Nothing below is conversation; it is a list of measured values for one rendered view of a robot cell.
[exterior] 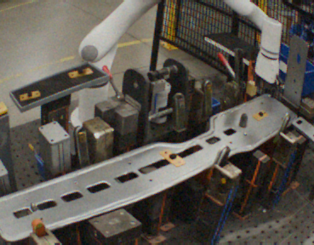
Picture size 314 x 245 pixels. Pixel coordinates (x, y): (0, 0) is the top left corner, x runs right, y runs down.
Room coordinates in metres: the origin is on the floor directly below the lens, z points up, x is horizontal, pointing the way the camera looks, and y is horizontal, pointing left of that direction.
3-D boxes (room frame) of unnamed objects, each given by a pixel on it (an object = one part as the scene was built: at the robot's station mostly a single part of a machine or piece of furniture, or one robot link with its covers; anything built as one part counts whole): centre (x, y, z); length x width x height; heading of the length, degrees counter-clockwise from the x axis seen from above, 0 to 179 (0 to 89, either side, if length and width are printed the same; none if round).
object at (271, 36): (1.54, -0.39, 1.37); 0.09 x 0.08 x 0.13; 174
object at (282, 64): (1.90, -0.64, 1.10); 0.30 x 0.17 x 0.13; 38
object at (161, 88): (1.42, 0.01, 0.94); 0.18 x 0.13 x 0.49; 134
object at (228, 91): (1.65, -0.28, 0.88); 0.07 x 0.06 x 0.35; 44
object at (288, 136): (1.34, -0.49, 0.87); 0.12 x 0.09 x 0.35; 44
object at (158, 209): (1.15, 0.00, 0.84); 0.17 x 0.06 x 0.29; 44
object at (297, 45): (1.71, -0.59, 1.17); 0.12 x 0.01 x 0.34; 44
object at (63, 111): (1.29, 0.34, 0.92); 0.10 x 0.08 x 0.45; 134
